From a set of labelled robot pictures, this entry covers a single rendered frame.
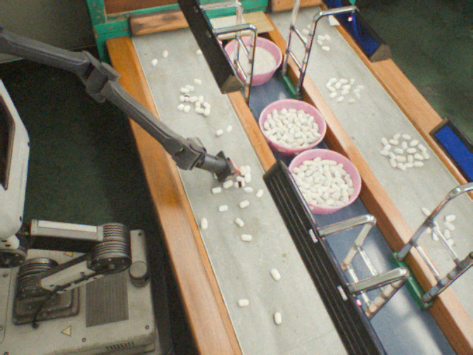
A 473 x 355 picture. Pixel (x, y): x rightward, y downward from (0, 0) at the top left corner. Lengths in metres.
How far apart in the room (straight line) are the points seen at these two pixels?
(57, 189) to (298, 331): 1.66
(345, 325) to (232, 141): 0.91
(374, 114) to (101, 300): 1.31
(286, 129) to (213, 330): 0.85
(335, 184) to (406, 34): 2.35
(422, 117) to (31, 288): 1.60
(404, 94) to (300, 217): 1.07
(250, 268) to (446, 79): 2.48
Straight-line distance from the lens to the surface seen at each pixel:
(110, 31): 2.15
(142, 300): 1.67
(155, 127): 1.42
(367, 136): 1.83
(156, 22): 2.11
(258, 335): 1.35
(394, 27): 3.87
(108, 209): 2.45
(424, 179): 1.78
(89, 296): 1.71
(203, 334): 1.31
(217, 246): 1.44
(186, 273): 1.38
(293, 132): 1.76
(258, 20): 2.25
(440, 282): 1.44
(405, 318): 1.55
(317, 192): 1.61
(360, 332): 1.02
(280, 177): 1.16
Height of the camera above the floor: 2.03
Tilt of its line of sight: 54 degrees down
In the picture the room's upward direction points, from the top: 5 degrees clockwise
